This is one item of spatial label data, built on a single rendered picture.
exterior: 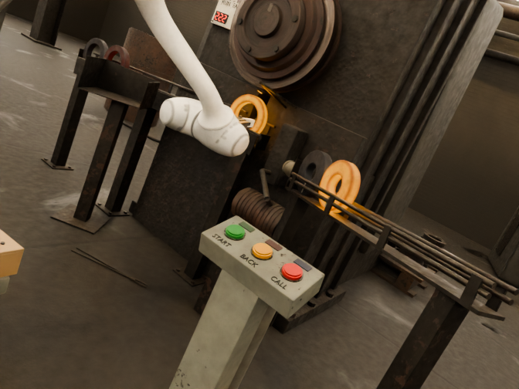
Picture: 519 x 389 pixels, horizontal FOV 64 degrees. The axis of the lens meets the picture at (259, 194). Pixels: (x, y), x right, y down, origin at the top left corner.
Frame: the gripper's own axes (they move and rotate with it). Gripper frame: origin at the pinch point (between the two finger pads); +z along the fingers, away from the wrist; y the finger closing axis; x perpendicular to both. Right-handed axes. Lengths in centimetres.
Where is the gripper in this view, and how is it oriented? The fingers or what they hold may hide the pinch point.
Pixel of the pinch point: (247, 122)
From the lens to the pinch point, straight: 159.5
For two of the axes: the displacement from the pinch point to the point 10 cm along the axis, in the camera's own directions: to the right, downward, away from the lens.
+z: 5.6, -0.7, 8.2
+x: 3.5, -8.8, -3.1
